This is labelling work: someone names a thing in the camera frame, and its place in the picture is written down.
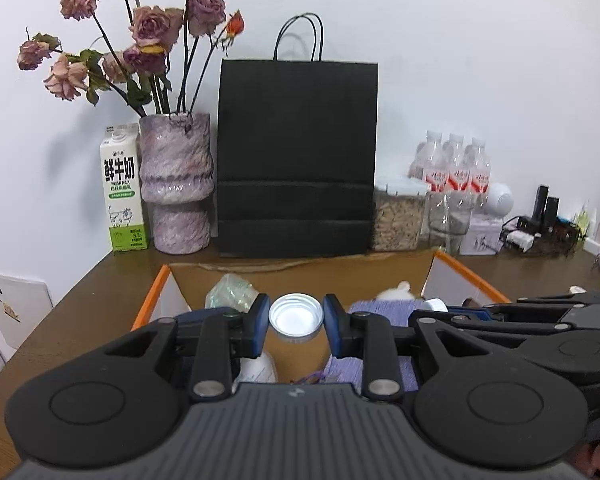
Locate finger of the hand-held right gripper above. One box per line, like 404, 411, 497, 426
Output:
409, 310, 566, 356
460, 290, 600, 322

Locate white round speaker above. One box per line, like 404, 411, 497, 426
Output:
482, 182, 515, 218

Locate iridescent clear plastic bag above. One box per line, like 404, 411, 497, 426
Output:
205, 274, 261, 311

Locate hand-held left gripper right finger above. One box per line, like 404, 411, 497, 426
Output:
322, 294, 501, 401

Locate white and green milk carton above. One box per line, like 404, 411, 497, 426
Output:
99, 123, 151, 254

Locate purple woven pouch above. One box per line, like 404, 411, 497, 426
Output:
290, 297, 431, 391

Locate black paper bag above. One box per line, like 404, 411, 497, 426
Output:
216, 12, 379, 258

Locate white tin box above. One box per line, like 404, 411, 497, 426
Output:
460, 212, 506, 256

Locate dried pink rose bouquet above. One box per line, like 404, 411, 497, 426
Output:
17, 0, 245, 117

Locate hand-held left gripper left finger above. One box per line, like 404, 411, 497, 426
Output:
105, 294, 272, 401

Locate white power plug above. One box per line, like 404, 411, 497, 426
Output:
502, 227, 536, 253

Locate white board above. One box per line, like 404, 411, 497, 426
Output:
0, 271, 54, 348

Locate purple marbled vase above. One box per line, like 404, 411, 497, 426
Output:
138, 112, 216, 255

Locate clear nut container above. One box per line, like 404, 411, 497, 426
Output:
371, 176, 429, 252

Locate water bottles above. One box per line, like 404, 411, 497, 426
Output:
428, 190, 473, 253

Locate red cardboard box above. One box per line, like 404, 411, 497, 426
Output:
131, 250, 511, 386

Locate yellow and white plush toy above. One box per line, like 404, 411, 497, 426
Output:
377, 281, 416, 301

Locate silver bottle cap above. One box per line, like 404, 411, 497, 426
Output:
268, 292, 326, 343

